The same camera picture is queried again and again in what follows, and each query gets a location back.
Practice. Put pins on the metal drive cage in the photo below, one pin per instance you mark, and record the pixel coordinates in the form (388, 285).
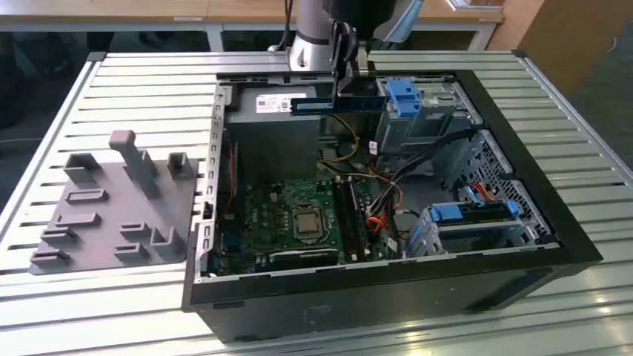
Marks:
(434, 118)

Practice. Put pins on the silver CPU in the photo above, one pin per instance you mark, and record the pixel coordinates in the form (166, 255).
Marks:
(308, 222)

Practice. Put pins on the green motherboard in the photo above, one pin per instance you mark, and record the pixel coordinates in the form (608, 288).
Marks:
(266, 207)

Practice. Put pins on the metal disk bay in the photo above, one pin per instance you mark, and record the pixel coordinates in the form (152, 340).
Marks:
(514, 231)

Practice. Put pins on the grey power supply unit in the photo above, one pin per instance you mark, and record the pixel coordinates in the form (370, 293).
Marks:
(272, 148)

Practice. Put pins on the wooden desk, white frame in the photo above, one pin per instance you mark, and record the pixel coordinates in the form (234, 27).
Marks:
(148, 11)

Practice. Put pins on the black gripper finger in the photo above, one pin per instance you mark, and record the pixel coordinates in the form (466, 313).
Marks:
(353, 52)
(340, 55)

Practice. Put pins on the black open PC case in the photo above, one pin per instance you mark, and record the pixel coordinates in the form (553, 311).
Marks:
(345, 304)

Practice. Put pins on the blue-green RAM stick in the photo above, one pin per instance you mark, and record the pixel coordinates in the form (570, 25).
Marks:
(316, 106)

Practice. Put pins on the hard disk in blue carrier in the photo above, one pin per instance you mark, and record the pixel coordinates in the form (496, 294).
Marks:
(446, 214)

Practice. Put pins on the dark RAM stick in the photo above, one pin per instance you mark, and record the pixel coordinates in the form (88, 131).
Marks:
(345, 219)

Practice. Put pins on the round grey speaker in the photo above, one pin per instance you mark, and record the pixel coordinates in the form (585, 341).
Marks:
(406, 222)

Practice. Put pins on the blue plastic drive carrier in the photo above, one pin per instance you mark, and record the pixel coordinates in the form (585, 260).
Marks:
(402, 94)

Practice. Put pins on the wooden cabinet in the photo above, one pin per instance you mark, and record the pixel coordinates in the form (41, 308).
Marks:
(568, 37)

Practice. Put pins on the grey plastic parts rack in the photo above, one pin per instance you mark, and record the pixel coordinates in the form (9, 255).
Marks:
(113, 222)

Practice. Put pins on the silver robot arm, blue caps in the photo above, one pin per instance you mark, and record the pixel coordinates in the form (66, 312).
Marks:
(312, 37)

